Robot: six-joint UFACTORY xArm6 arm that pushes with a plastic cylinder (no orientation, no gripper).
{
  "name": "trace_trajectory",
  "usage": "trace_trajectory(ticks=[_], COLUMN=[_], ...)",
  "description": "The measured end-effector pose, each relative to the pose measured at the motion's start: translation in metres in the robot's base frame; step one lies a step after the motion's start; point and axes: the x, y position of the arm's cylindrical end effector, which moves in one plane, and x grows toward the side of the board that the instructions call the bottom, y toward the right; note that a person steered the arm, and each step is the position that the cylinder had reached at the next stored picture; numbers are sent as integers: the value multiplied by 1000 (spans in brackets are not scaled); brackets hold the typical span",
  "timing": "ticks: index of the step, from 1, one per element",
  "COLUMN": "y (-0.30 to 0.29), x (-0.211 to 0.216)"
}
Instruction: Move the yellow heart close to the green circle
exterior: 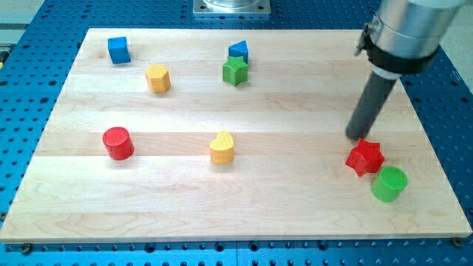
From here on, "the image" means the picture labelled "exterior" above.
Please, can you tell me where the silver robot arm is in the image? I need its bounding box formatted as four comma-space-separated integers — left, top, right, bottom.
358, 0, 466, 80

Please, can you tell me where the yellow heart block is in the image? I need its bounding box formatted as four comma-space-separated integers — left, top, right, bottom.
209, 131, 234, 164

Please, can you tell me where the green star block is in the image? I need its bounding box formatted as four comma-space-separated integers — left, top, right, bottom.
222, 56, 248, 86

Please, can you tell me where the wooden board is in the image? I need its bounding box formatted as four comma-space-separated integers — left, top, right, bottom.
1, 28, 472, 244

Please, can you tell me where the blue triangle block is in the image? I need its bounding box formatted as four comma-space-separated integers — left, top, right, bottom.
228, 41, 249, 63

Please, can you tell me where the yellow hexagon block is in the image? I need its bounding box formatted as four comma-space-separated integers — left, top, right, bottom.
145, 64, 171, 93

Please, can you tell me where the red cylinder block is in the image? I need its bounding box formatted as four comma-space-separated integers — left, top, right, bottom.
102, 127, 135, 160

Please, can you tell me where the red star block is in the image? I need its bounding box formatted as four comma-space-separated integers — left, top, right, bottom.
345, 137, 385, 177

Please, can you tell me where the blue cube block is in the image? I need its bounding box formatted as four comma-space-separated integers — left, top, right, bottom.
107, 36, 131, 64

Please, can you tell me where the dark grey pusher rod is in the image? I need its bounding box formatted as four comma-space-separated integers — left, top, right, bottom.
345, 71, 397, 140

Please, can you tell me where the black clamp band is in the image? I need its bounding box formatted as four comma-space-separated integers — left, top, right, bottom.
355, 23, 439, 75

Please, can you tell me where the green cylinder block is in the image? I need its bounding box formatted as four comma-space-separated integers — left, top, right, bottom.
371, 166, 408, 202

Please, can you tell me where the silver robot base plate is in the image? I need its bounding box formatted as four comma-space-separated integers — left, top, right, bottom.
192, 0, 271, 17

